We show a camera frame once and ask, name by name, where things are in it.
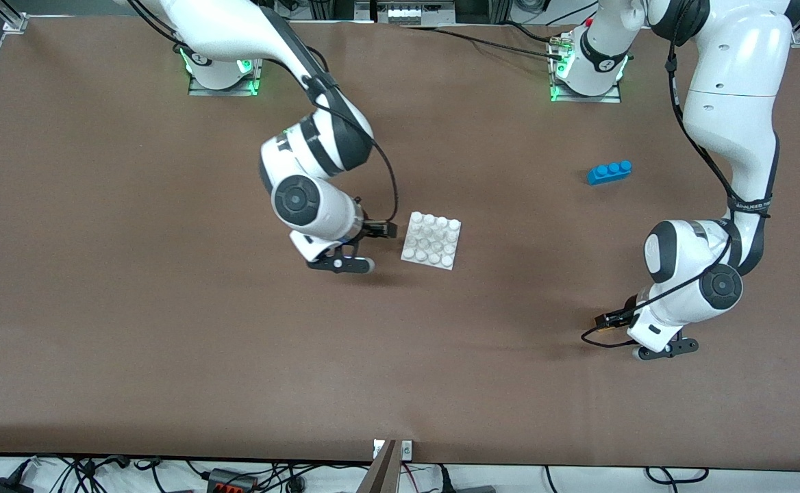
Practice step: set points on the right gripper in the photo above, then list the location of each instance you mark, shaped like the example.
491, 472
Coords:
373, 230

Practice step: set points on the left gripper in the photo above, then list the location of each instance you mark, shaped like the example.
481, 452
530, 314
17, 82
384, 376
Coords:
620, 318

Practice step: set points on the yellow two-stud block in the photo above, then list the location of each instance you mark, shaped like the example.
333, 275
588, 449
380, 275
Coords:
609, 321

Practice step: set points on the white studded base plate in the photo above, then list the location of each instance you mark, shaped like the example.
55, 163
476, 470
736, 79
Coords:
431, 241

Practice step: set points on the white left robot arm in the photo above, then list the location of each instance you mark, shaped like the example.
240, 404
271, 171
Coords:
735, 82

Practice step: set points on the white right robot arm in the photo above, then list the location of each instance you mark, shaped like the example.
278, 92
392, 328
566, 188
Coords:
235, 27

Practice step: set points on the blue three-stud block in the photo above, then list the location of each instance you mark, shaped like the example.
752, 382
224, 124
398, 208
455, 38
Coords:
609, 172

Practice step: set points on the white power strip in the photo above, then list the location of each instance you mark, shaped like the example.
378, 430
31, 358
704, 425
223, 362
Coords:
403, 12

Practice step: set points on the grey flat box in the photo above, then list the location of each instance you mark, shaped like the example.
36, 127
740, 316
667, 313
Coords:
474, 489

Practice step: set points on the black box orange connectors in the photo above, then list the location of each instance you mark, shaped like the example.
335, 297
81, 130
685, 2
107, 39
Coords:
230, 481

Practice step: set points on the black power adapter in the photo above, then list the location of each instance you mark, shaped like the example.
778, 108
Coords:
6, 485

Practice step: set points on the small metal edge bracket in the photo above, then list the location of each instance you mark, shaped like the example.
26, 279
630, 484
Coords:
407, 449

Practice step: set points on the brown slanted post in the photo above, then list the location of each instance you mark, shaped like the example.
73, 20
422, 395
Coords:
381, 472

